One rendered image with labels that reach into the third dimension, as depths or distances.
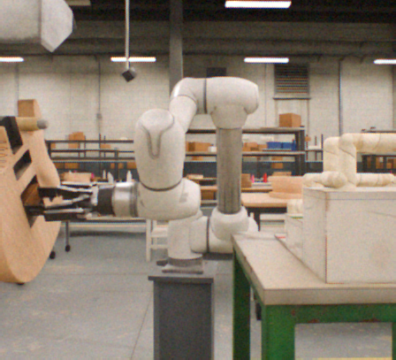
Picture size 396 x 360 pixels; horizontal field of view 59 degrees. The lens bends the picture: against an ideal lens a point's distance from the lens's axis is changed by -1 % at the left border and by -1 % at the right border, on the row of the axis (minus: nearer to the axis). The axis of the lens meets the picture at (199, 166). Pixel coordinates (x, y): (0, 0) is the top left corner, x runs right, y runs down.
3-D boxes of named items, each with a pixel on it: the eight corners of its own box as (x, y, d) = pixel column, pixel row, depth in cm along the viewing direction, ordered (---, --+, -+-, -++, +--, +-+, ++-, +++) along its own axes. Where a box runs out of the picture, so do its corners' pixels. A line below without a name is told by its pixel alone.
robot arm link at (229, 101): (209, 238, 168) (255, 239, 166) (207, 260, 153) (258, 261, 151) (204, 73, 136) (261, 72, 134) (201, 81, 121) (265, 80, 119)
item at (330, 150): (326, 188, 74) (326, 143, 74) (321, 187, 77) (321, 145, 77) (341, 188, 74) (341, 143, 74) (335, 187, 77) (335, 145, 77)
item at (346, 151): (342, 190, 66) (342, 141, 66) (335, 189, 69) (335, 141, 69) (359, 190, 66) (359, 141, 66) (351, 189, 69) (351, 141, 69)
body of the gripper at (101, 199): (114, 222, 86) (76, 222, 86) (120, 202, 94) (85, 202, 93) (110, 197, 83) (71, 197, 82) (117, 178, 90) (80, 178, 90)
